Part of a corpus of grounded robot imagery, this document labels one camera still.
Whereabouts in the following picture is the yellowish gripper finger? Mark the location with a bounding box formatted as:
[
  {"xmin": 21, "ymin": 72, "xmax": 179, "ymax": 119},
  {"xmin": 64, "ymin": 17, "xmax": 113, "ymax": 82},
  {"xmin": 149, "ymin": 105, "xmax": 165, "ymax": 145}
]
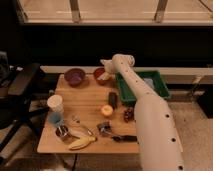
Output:
[{"xmin": 98, "ymin": 71, "xmax": 112, "ymax": 82}]

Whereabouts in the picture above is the white towel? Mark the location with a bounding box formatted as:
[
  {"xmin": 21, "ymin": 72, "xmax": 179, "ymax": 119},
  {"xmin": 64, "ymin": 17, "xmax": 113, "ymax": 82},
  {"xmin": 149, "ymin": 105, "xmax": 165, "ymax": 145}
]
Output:
[{"xmin": 97, "ymin": 72, "xmax": 110, "ymax": 82}]

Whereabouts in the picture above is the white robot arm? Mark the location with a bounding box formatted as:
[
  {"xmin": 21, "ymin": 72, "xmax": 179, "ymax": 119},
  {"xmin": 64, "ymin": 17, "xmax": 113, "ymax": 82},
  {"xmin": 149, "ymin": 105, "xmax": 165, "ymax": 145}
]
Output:
[{"xmin": 100, "ymin": 54, "xmax": 186, "ymax": 171}]

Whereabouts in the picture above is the white plastic cup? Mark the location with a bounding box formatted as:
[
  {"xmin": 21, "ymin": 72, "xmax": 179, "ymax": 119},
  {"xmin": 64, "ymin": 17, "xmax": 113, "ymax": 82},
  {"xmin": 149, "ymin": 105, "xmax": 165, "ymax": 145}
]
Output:
[{"xmin": 47, "ymin": 95, "xmax": 64, "ymax": 113}]

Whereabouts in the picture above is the blue plastic cup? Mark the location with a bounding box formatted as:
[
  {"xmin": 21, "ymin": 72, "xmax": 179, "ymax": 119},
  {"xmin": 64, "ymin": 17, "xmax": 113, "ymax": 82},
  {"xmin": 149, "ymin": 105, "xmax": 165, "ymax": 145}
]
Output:
[{"xmin": 48, "ymin": 112, "xmax": 63, "ymax": 127}]

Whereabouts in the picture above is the metal measuring cup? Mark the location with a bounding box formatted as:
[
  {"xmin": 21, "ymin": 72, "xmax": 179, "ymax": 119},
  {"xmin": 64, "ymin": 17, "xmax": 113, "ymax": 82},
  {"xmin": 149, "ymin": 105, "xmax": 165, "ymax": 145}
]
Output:
[{"xmin": 55, "ymin": 125, "xmax": 70, "ymax": 140}]

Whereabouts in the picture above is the red bowl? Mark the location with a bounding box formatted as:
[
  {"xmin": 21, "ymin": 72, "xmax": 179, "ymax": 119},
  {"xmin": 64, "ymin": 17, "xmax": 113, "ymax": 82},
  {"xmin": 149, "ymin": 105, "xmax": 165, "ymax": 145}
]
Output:
[{"xmin": 93, "ymin": 67, "xmax": 111, "ymax": 85}]

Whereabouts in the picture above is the purple bowl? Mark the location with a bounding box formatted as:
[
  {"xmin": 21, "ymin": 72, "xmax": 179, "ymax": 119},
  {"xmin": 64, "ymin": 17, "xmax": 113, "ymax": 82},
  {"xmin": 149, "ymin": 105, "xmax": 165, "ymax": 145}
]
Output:
[{"xmin": 64, "ymin": 68, "xmax": 86, "ymax": 86}]

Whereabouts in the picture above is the bunch of dark grapes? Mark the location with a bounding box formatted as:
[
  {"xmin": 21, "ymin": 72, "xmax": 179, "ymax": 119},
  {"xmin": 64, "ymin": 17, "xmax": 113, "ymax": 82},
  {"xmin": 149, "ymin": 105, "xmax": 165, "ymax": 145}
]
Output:
[{"xmin": 124, "ymin": 107, "xmax": 134, "ymax": 122}]

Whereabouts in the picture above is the green plastic tray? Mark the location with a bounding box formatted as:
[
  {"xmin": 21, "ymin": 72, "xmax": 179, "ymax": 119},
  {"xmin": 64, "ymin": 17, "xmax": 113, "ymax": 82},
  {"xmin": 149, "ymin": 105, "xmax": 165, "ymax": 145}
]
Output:
[{"xmin": 115, "ymin": 71, "xmax": 171, "ymax": 106}]

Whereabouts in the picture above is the wooden table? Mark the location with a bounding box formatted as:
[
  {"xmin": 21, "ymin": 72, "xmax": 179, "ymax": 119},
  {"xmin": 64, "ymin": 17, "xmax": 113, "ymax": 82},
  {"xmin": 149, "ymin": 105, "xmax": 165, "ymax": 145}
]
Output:
[{"xmin": 37, "ymin": 74, "xmax": 139, "ymax": 154}]

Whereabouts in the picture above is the silver fork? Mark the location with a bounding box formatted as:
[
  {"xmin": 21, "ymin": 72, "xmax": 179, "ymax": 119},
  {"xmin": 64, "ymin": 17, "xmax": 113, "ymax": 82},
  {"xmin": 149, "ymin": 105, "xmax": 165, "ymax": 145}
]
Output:
[{"xmin": 72, "ymin": 115, "xmax": 94, "ymax": 136}]

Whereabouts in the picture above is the yellow banana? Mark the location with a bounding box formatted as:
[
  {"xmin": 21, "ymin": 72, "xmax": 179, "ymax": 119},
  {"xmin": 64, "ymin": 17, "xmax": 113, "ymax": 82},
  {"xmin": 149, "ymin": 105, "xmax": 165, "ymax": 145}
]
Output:
[{"xmin": 68, "ymin": 130, "xmax": 97, "ymax": 150}]

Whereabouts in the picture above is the black office chair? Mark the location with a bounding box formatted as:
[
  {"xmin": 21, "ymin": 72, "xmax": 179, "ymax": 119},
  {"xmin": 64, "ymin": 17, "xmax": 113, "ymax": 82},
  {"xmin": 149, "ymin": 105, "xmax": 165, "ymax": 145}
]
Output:
[{"xmin": 0, "ymin": 50, "xmax": 51, "ymax": 168}]

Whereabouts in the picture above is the black-handled kitchen tool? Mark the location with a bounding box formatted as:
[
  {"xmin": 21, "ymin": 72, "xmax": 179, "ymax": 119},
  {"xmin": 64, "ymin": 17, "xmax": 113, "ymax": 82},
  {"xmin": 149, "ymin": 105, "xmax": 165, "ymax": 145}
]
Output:
[{"xmin": 97, "ymin": 122, "xmax": 137, "ymax": 142}]

